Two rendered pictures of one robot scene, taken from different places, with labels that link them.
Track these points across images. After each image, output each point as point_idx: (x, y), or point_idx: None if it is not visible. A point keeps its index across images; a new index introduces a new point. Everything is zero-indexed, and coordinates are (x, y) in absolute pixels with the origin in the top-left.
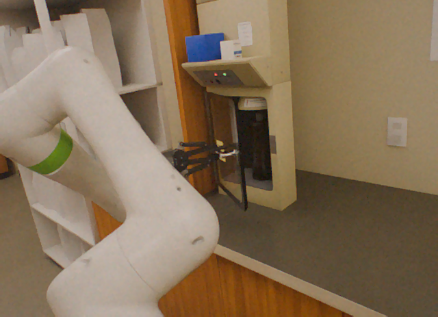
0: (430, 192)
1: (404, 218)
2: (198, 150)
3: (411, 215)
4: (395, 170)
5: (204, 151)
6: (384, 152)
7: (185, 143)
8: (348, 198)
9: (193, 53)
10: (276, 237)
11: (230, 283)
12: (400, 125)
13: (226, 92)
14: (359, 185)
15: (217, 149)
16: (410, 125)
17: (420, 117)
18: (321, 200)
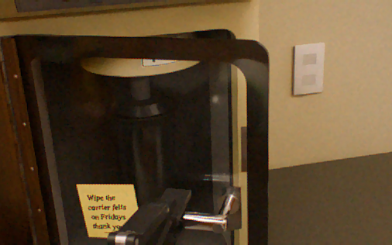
0: (352, 154)
1: None
2: (159, 239)
3: None
4: (305, 135)
5: (166, 233)
6: (288, 108)
7: (137, 232)
8: (299, 208)
9: None
10: None
11: None
12: (314, 57)
13: (87, 30)
14: (270, 178)
15: (182, 210)
16: (326, 55)
17: (341, 39)
18: (276, 234)
